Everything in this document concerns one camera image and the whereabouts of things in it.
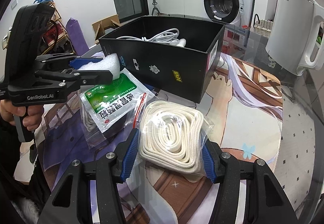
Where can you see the wooden shoe rack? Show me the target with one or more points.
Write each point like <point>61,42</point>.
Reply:
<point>56,40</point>

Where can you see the black open storage box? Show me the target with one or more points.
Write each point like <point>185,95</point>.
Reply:
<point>183,71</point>

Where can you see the white wicker basket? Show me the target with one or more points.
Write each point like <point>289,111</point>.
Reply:
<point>262,27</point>

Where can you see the green white medicine packet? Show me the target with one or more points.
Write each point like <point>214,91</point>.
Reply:
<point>106,104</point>

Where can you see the white foam piece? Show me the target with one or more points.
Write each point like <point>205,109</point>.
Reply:
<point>110,62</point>

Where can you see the brown cardboard box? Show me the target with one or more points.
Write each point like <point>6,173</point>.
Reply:
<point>102,25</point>

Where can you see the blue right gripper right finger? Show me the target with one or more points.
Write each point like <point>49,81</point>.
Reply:
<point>210,161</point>

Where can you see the purple rolled yoga mat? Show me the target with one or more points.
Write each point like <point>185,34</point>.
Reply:
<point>76,36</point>

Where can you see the anime print desk mat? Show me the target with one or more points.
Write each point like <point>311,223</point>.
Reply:
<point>241,114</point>

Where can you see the person's left hand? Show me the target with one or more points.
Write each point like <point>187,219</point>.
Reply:
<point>32,115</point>

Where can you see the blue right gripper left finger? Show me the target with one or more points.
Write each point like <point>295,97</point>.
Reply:
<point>130,155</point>

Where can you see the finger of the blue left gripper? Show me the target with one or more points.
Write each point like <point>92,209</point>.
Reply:
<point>94,77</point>
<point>78,62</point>

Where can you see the white electric kettle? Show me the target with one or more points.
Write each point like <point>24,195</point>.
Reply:
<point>294,34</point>

